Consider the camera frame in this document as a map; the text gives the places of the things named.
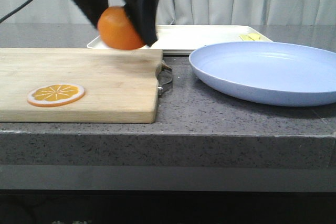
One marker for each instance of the orange fruit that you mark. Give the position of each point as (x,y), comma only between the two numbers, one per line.
(117,31)

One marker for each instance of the white rectangular tray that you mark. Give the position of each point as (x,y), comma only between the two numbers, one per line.
(183,39)

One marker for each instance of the metal cutting board handle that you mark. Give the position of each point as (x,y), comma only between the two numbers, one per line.
(165,78)

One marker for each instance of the yellow fruit pieces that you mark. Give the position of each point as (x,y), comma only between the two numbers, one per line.
(250,37)

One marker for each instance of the orange slice coaster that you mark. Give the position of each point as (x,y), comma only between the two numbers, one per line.
(55,95)

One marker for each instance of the light blue plate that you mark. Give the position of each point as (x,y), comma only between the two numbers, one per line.
(270,73)

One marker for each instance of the wooden cutting board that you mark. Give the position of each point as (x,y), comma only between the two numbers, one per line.
(120,86)

